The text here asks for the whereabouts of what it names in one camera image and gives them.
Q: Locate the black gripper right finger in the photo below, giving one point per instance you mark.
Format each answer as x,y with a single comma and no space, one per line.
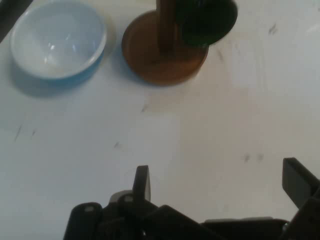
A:
297,182

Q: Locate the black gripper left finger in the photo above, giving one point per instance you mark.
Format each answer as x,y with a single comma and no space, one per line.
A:
141,185

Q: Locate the brown wooden mug tree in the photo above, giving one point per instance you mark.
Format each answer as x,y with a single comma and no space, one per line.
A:
162,67

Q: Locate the light blue bowl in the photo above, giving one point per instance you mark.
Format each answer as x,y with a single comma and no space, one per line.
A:
57,37

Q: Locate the dark green mug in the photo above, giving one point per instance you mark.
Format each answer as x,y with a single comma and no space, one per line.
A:
207,22

